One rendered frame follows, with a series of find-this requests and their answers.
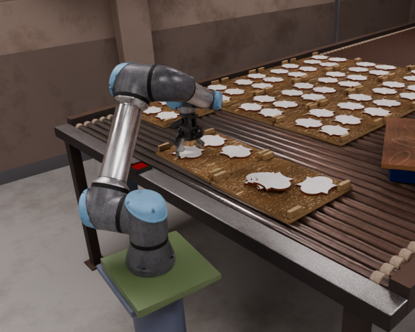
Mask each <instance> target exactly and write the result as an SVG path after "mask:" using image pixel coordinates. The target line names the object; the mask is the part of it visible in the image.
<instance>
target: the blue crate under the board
mask: <svg viewBox="0 0 415 332"><path fill-rule="evenodd" d="M389 180H390V181H393V182H406V183H412V184H415V171H405V170H398V169H389Z"/></svg>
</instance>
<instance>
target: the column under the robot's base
mask: <svg viewBox="0 0 415 332"><path fill-rule="evenodd" d="M96 267H97V270H98V272H99V274H100V275H101V276H102V277H103V279H104V280H105V282H106V283H107V284H108V286H109V287H110V289H111V290H112V291H113V293H114V294H115V296H116V297H117V298H118V299H119V301H120V302H121V304H122V305H123V306H124V308H125V309H126V311H127V312H128V313H129V315H130V316H131V317H132V318H133V323H134V330H135V332H186V322H185V315H184V304H183V298H181V299H179V300H176V301H174V302H172V303H170V304H168V305H166V306H164V307H162V308H160V309H158V310H156V311H154V312H152V313H150V314H148V315H146V316H144V317H142V318H140V319H139V318H138V316H137V315H136V314H135V313H134V311H133V309H132V308H131V307H130V306H129V304H128V303H127V301H126V300H125V299H124V298H123V296H122V295H121V293H120V292H119V291H118V290H117V288H116V287H115V285H114V284H113V283H112V282H111V280H110V278H108V276H107V275H106V273H105V272H104V270H102V266H101V264H99V265H97V266H96Z"/></svg>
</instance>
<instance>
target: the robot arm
mask: <svg viewBox="0 0 415 332"><path fill-rule="evenodd" d="M109 85H110V87H109V91H110V93H111V95H112V96H113V101H114V103H115V105H116V108H115V112H114V116H113V121H112V124H111V129H110V132H109V137H108V140H107V145H106V149H105V153H104V156H103V161H102V164H101V169H100V172H99V177H98V179H96V180H94V181H93V182H92V185H91V188H88V189H85V190H84V191H83V193H82V194H81V196H80V199H79V203H78V212H79V216H80V219H81V221H82V222H83V224H84V225H85V226H87V227H91V228H95V229H97V230H104V231H111V232H116V233H123V234H127V235H129V239H130V244H129V247H128V252H127V255H126V266H127V268H128V270H129V271H130V272H131V273H132V274H134V275H136V276H139V277H146V278H150V277H158V276H160V275H163V274H165V273H167V272H168V271H170V270H171V269H172V268H173V266H174V264H175V252H174V250H173V247H172V246H171V243H170V242H169V237H168V226H167V208H166V202H165V199H164V198H163V196H162V195H160V194H159V193H157V192H155V191H153V190H148V189H140V190H134V191H132V192H130V189H129V188H128V186H127V185H126V182H127V178H128V173H129V169H130V164H131V161H132V156H133V152H134V147H135V143H136V139H137V135H138V130H139V126H140V121H141V118H142V113H143V112H144V111H145V110H147V109H148V108H149V104H150V102H151V101H158V102H166V104H167V106H168V107H169V108H171V109H179V114H180V116H181V117H182V118H181V119H179V120H177V121H174V122H173V123H172V124H171V128H172V129H174V128H178V129H179V130H178V132H177V134H176V136H175V153H176V157H177V158H178V157H179V154H180V153H179V152H183V151H184V149H185V147H184V138H186V140H188V141H189V142H190V141H193V140H195V142H196V143H197V146H198V147H199V148H200V149H202V144H205V142H204V141H203V140H201V137H203V134H202V133H201V131H202V126H200V125H198V124H196V118H197V117H198V114H196V108H198V109H210V110H220V108H221V106H222V102H223V95H222V93H221V92H218V91H215V90H214V91H211V90H208V89H207V88H205V87H203V86H201V85H199V84H197V83H195V81H194V79H193V77H192V76H189V75H187V74H186V73H184V72H182V71H179V70H177V69H174V68H172V67H168V66H165V65H150V64H140V63H121V64H119V65H117V66H116V67H115V68H114V69H113V72H112V73H111V76H110V79H109ZM182 137H183V138H182ZM129 192H130V193H129Z"/></svg>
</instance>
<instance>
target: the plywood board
mask: <svg viewBox="0 0 415 332"><path fill-rule="evenodd" d="M381 168H384V169H398V170H405V171H415V119H402V118H390V117H387V122H386V128H385V138H384V144H383V155H382V160H381Z"/></svg>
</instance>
